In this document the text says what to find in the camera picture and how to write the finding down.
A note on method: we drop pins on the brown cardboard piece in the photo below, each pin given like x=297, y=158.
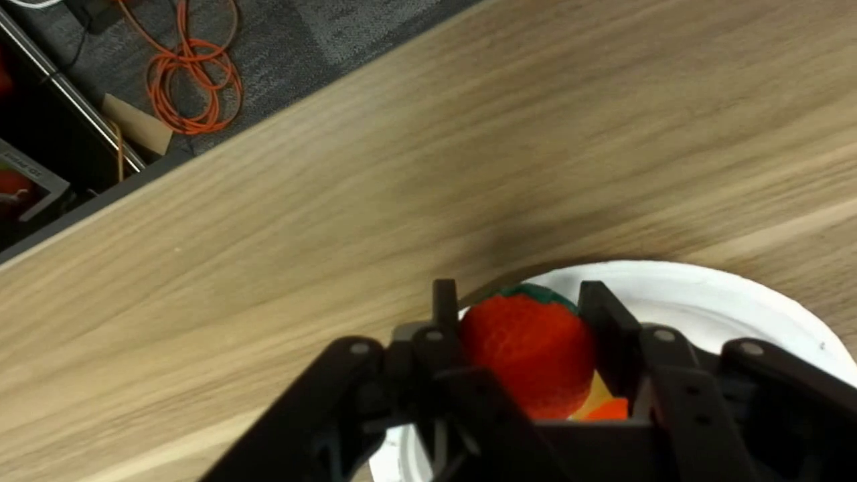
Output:
x=137, y=124

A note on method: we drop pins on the white paper plate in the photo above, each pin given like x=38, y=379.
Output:
x=710, y=308

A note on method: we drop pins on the black shelf with metal rail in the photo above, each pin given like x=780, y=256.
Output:
x=47, y=120

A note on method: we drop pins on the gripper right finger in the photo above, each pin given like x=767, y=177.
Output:
x=676, y=388

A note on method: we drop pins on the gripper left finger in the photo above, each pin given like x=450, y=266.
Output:
x=415, y=381

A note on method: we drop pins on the red knitted strawberry toy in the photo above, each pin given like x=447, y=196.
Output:
x=529, y=355

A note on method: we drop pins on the orange bottle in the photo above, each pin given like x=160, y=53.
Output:
x=606, y=407

